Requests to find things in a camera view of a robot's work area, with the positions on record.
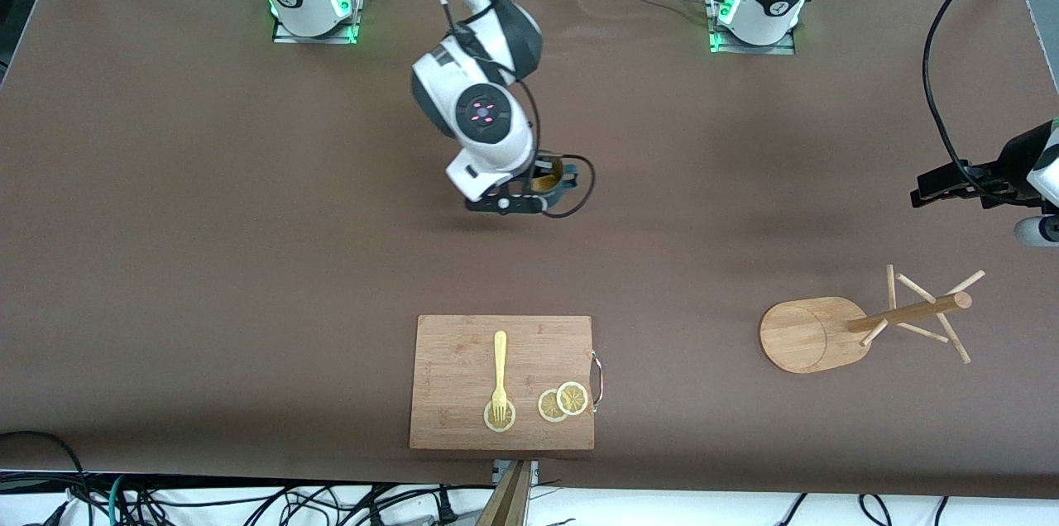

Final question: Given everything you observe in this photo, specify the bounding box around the teal mug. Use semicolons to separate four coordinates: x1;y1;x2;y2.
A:
528;152;582;211

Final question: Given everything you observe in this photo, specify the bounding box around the wooden mug rack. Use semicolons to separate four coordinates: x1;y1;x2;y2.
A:
760;265;987;374

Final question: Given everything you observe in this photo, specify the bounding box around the yellow plastic fork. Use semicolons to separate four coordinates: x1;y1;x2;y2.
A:
491;331;509;421

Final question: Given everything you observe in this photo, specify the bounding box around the wooden cutting board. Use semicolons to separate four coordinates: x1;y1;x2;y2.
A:
410;315;595;451

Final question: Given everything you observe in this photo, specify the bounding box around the wooden beam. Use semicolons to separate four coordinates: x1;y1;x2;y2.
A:
476;460;532;526

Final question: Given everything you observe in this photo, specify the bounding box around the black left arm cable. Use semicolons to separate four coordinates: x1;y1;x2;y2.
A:
922;0;1059;208

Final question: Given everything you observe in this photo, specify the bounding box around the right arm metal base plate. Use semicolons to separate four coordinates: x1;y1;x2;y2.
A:
271;0;363;45

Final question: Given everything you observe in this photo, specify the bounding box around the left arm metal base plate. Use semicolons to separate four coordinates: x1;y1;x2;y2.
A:
707;0;797;55

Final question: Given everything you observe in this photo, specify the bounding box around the small metal bracket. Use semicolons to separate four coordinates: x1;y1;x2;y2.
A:
493;460;539;485

